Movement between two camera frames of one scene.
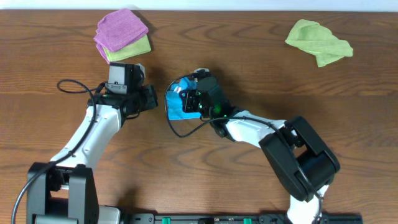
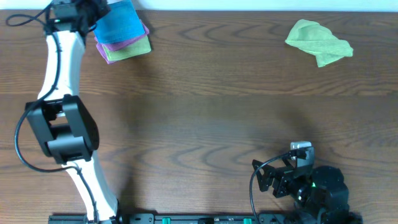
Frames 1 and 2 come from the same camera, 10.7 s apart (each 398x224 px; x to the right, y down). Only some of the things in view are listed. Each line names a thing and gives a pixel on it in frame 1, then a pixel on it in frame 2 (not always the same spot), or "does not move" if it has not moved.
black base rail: [237, 218] does not move
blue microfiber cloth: [175, 101] to [122, 22]
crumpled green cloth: [319, 41] does not move
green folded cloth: [139, 46] does not move
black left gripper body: [149, 96] to [90, 11]
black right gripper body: [193, 103] to [286, 186]
